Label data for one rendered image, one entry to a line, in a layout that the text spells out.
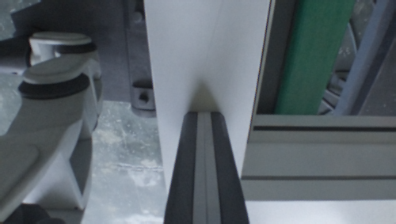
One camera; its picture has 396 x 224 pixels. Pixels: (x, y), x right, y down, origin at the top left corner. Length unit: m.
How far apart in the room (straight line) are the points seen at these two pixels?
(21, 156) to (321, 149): 0.30
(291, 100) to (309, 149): 0.04
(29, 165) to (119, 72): 0.74
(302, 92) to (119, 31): 0.81
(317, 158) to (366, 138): 0.06
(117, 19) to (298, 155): 0.84
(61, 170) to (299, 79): 0.32
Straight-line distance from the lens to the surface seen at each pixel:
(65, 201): 0.40
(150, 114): 0.98
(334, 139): 0.20
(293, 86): 0.17
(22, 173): 0.27
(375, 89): 0.62
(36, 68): 0.53
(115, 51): 0.94
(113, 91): 1.02
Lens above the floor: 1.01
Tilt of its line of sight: 59 degrees down
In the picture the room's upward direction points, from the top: 178 degrees counter-clockwise
